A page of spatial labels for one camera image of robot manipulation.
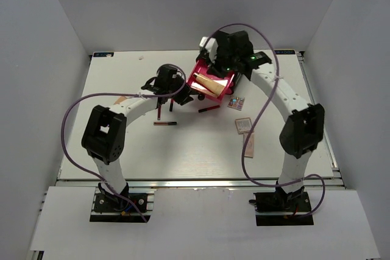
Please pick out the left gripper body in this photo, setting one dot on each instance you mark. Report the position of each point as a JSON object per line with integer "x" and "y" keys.
{"x": 180, "y": 96}

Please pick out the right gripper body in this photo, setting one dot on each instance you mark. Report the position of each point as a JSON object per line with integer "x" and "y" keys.
{"x": 224, "y": 63}

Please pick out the black pink drawer organizer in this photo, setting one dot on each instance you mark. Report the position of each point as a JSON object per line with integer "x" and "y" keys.
{"x": 230, "y": 81}

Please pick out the gold foundation tube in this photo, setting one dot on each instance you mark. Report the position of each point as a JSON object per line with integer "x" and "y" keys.
{"x": 207, "y": 86}

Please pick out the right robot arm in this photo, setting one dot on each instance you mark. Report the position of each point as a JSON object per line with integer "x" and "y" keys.
{"x": 304, "y": 122}

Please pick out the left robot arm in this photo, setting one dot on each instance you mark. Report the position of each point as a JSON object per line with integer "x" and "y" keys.
{"x": 105, "y": 133}

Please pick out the red lip gloss upright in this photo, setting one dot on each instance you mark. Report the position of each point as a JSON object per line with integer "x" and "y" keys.
{"x": 171, "y": 106}

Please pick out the dark lip gloss vertical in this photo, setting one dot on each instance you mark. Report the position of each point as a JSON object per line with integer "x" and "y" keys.
{"x": 159, "y": 113}

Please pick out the right blue corner label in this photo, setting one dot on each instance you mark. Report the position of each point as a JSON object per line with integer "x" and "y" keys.
{"x": 285, "y": 52}

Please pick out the blue corner label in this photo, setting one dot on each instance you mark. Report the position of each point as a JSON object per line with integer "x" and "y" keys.
{"x": 103, "y": 54}
{"x": 285, "y": 52}

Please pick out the horizontal lip gloss tube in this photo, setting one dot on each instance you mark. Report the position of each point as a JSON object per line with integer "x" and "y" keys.
{"x": 161, "y": 123}

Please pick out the clear eyeshadow palette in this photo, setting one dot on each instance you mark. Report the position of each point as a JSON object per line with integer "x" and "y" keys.
{"x": 236, "y": 103}

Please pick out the red lip gloss tube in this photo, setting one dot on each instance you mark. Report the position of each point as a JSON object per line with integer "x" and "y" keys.
{"x": 208, "y": 108}

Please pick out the square peach compact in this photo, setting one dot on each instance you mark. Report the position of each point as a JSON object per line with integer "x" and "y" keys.
{"x": 120, "y": 99}

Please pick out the peach compact with label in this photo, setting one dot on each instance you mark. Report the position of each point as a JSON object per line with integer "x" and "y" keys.
{"x": 243, "y": 125}

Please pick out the left blue corner label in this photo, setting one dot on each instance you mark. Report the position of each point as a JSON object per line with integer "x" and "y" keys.
{"x": 103, "y": 54}

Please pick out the peach rectangular palette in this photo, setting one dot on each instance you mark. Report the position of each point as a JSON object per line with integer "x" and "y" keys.
{"x": 249, "y": 150}

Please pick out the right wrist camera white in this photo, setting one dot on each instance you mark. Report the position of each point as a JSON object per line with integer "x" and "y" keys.
{"x": 211, "y": 46}

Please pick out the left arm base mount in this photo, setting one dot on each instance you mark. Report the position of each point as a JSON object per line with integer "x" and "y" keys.
{"x": 109, "y": 208}

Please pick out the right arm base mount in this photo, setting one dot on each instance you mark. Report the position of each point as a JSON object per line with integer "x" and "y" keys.
{"x": 273, "y": 210}

